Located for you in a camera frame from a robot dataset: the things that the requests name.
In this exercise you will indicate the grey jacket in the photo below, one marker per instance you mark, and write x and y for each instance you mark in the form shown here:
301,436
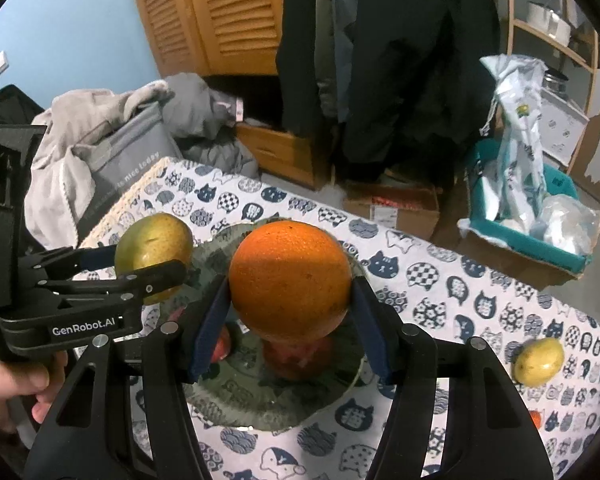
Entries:
337,35

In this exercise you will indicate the orange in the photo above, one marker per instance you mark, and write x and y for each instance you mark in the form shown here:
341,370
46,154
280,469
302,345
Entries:
290,275

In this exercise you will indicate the brown cardboard box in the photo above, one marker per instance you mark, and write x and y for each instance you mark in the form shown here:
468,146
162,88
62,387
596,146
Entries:
395,212

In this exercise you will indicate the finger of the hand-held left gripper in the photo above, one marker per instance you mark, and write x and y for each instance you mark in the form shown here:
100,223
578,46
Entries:
97,257
150,280

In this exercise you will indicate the flat cardboard box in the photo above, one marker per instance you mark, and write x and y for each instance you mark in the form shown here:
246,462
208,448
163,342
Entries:
510,260

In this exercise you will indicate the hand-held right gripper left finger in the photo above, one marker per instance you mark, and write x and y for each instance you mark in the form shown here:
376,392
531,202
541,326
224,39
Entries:
211,332

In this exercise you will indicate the person's left hand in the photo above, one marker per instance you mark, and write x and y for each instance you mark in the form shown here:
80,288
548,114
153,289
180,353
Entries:
10,390

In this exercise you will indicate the light grey fleece garment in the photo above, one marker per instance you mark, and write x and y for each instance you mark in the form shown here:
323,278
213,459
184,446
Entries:
60,160

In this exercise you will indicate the wooden louvered cabinet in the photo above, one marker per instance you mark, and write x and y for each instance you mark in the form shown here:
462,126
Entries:
215,15

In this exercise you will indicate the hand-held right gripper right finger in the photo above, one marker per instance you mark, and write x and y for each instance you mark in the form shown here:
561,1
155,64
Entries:
369,332

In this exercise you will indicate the black coat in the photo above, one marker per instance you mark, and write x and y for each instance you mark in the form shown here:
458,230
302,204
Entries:
410,60

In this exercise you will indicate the red apple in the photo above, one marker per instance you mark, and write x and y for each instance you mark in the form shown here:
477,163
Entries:
300,361
222,347

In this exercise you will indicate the white printed box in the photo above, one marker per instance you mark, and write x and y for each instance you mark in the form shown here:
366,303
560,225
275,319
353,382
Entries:
565,125

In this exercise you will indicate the grey storage bag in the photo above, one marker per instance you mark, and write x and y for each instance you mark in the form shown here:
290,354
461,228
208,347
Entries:
130,160

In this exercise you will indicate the dark grey garment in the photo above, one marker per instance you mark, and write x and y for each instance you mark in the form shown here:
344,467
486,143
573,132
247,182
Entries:
200,110

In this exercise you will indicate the clear plastic bag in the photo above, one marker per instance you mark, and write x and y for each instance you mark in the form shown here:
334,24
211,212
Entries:
567,222

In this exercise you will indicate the green glass plate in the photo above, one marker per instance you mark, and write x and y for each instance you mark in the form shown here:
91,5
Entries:
260,402

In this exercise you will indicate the teal box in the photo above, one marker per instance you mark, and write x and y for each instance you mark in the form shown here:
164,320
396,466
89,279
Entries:
485,215

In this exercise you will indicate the wooden shelf rack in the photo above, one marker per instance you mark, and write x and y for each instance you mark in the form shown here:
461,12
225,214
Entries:
555,55

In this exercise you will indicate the printed plastic bag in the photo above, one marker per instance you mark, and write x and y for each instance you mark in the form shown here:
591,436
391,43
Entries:
517,150

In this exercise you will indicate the wooden drawer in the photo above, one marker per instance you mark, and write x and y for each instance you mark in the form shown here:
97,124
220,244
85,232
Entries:
275,152

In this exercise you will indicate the black bag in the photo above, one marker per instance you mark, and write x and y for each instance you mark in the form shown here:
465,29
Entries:
10,105

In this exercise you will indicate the cat print tablecloth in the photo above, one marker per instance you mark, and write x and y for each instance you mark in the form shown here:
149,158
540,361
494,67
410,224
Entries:
430,290

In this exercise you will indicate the yellow-green pear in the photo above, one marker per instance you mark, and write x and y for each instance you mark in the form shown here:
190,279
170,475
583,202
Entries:
539,362
155,240

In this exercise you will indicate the metal pot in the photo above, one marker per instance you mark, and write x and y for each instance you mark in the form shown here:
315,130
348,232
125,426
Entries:
547,20

